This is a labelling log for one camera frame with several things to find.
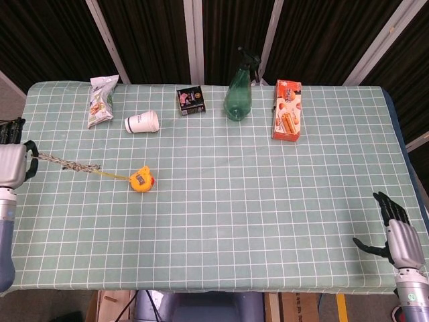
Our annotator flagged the green plastic spray bottle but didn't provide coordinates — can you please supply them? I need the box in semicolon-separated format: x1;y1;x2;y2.
223;46;263;121

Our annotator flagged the black rectangular tin can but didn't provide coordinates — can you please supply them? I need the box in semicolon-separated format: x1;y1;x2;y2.
176;85;206;117

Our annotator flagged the printed brown cardboard carton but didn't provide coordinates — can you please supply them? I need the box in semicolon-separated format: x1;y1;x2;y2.
280;292;319;322

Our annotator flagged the white frame post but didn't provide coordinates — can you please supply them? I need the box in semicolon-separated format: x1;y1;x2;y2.
183;0;205;85
85;0;131;85
259;0;285;87
343;0;422;87

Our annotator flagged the white green snack bag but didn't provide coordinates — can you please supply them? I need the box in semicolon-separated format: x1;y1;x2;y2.
87;74;120;129

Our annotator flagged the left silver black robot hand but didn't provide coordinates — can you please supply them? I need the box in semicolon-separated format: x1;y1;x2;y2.
0;117;40;187

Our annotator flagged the white paper cup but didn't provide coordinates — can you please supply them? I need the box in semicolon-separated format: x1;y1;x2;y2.
124;109;160;134

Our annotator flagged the blue-grey robot torso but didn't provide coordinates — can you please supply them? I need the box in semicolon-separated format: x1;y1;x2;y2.
133;290;265;322

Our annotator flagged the plain brown cardboard box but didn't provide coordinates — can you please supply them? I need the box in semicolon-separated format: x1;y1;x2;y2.
97;290;137;322

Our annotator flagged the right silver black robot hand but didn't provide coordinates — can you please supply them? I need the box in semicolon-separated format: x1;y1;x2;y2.
352;191;426;269

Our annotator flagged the green checked tablecloth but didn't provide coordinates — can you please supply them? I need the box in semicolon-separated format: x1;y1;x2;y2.
0;80;429;298

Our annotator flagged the orange biscuit box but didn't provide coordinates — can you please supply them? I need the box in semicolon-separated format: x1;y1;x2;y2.
271;79;302;143

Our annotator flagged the yellow tape measure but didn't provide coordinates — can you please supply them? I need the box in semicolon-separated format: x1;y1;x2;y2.
95;166;156;193

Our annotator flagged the dark pleated curtain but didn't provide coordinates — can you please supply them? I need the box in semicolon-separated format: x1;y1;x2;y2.
0;0;429;162

